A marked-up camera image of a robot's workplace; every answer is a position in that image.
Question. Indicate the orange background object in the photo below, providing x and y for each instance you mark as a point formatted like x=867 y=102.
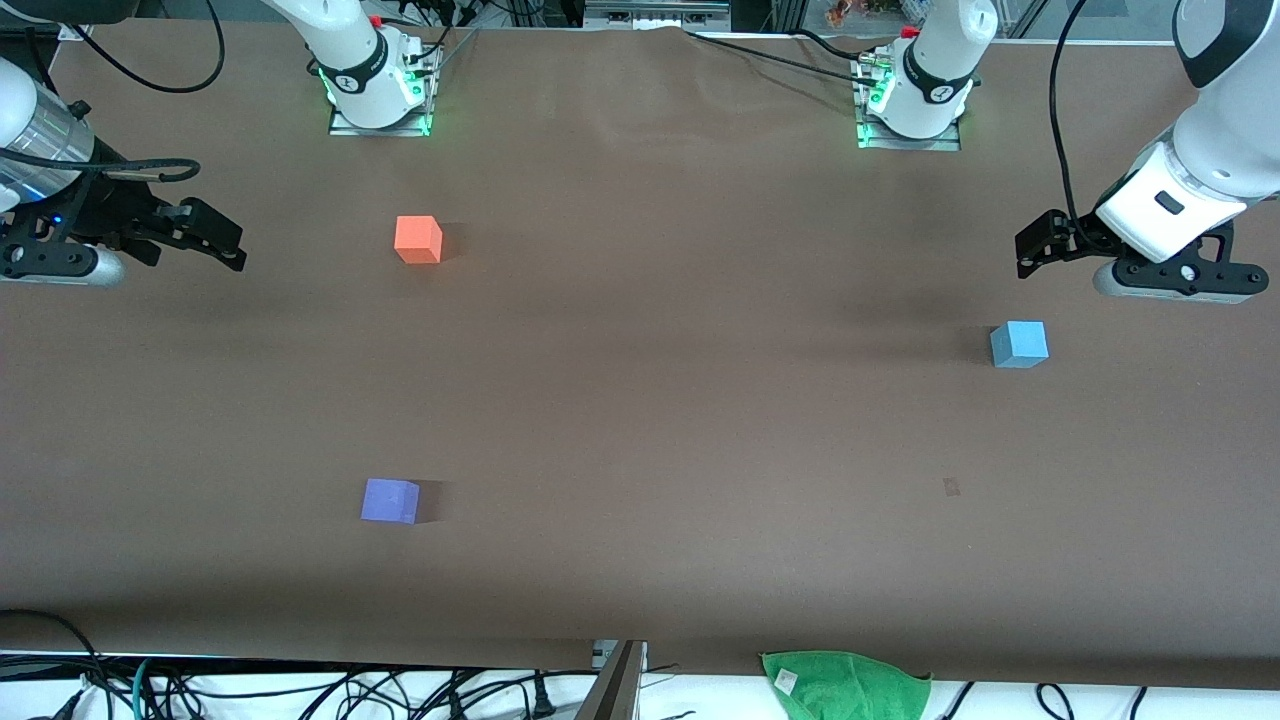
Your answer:
x=845 y=12

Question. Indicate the blue foam block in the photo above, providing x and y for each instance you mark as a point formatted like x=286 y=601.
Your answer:
x=1018 y=345

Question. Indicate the aluminium corner bracket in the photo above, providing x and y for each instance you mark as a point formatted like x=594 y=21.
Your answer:
x=68 y=32

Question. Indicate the purple foam block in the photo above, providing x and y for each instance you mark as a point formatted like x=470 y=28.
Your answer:
x=388 y=500

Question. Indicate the white connector box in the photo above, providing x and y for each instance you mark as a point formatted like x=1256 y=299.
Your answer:
x=602 y=652

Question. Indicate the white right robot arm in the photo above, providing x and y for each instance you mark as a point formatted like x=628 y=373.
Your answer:
x=350 y=50

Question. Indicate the green cloth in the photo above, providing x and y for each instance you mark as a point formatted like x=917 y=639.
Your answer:
x=850 y=690

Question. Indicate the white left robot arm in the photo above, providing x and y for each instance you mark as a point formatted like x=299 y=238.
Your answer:
x=940 y=60

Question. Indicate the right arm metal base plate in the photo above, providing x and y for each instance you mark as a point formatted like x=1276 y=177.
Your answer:
x=410 y=122

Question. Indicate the brown table cover sheet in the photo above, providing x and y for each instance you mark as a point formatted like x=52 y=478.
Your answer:
x=640 y=450

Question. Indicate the black power plug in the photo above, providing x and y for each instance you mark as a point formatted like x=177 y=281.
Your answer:
x=543 y=697

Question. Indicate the orange foam block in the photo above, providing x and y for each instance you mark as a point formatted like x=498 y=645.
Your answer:
x=417 y=240

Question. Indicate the grey metal bar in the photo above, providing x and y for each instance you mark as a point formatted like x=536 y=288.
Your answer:
x=612 y=690

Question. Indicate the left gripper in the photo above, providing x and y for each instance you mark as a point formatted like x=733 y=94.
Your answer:
x=1078 y=240

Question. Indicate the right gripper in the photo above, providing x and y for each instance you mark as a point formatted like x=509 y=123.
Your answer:
x=100 y=208

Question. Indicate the aluminium frame rail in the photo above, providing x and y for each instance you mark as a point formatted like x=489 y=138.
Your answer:
x=655 y=14

